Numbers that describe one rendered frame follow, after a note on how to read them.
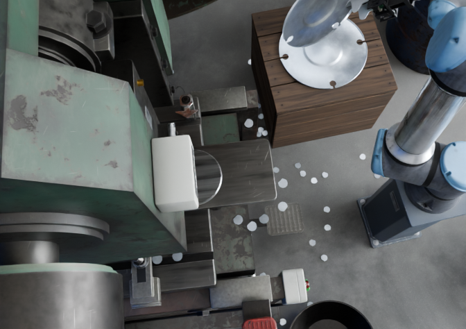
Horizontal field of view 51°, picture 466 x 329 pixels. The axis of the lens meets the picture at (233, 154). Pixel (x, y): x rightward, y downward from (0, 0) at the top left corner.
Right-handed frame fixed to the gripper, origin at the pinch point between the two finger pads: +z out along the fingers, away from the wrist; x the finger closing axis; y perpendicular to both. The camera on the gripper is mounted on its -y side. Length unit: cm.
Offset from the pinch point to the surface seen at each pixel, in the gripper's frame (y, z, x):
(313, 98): 23.4, 17.3, 10.1
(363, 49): 2.6, 7.6, 19.4
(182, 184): 82, -41, -71
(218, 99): 42, 14, -28
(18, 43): 78, -43, -90
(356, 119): 18.1, 19.8, 37.7
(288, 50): 7.7, 24.8, 2.2
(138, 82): 64, -18, -67
